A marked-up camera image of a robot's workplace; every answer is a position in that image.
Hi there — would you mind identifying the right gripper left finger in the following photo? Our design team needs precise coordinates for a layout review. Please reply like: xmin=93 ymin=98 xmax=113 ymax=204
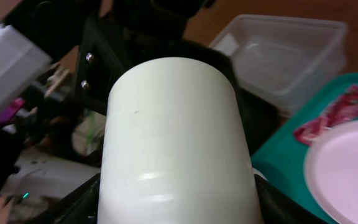
xmin=32 ymin=173 xmax=101 ymax=224

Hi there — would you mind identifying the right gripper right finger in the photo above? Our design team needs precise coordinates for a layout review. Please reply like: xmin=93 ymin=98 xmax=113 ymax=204
xmin=254 ymin=174 xmax=328 ymax=224

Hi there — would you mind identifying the large white plate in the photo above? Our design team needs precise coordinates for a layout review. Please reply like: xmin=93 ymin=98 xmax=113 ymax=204
xmin=304 ymin=120 xmax=358 ymax=223

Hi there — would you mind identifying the white cup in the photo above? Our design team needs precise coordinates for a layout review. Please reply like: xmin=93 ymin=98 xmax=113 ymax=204
xmin=97 ymin=57 xmax=263 ymax=224

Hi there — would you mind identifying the red snack wrapper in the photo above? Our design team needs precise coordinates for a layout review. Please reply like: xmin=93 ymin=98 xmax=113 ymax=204
xmin=293 ymin=85 xmax=358 ymax=146

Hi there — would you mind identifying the teal serving tray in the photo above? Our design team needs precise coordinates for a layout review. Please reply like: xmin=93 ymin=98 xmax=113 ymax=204
xmin=251 ymin=73 xmax=358 ymax=223

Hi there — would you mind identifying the clear plastic bin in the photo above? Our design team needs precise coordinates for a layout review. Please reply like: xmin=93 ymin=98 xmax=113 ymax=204
xmin=209 ymin=14 xmax=348 ymax=118

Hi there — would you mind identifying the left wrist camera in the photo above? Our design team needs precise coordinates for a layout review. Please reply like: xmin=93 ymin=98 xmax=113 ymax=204
xmin=0 ymin=24 xmax=52 ymax=111

